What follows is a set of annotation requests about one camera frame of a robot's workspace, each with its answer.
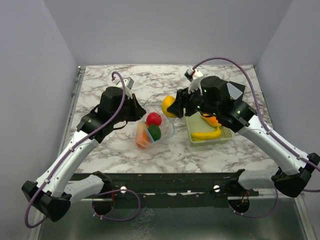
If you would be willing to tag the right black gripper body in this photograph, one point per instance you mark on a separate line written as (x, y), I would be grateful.
(196, 103)

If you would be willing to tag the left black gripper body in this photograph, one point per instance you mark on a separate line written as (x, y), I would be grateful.
(130, 111)

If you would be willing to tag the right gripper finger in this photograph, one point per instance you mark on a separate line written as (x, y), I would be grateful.
(182, 96)
(177, 109)

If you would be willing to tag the yellow toy lemon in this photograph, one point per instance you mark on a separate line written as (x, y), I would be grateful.
(140, 129)
(166, 103)

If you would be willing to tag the orange yellow toy mango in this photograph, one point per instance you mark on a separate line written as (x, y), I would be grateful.
(211, 120)

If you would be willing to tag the red toy apple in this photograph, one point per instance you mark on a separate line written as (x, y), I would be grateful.
(153, 119)

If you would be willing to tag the green perforated plastic basket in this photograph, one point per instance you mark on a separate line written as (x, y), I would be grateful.
(195, 123)

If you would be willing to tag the clear zip top bag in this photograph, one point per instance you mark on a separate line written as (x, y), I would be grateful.
(167, 127)

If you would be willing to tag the green toy avocado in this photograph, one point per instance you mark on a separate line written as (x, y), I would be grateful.
(155, 132)

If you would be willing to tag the orange toy orange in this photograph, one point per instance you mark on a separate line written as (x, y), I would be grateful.
(142, 140)

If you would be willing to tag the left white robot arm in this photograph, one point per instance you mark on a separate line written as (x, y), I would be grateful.
(67, 162)

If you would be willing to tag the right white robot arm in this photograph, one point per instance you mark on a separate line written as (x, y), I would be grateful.
(295, 167)

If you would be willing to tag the white grey small box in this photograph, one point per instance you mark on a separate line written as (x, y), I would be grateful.
(234, 92)

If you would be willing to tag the black square mat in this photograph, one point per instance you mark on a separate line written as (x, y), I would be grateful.
(239, 86)

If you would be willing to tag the yellow toy banana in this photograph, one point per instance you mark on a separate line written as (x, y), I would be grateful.
(203, 136)

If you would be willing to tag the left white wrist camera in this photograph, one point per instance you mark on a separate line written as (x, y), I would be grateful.
(128, 82)

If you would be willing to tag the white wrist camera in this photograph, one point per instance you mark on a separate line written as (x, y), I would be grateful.
(128, 82)
(195, 77)

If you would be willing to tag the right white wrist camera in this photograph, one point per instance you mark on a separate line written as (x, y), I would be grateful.
(195, 77)

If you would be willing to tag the black metal base rail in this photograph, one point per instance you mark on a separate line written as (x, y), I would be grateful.
(162, 190)

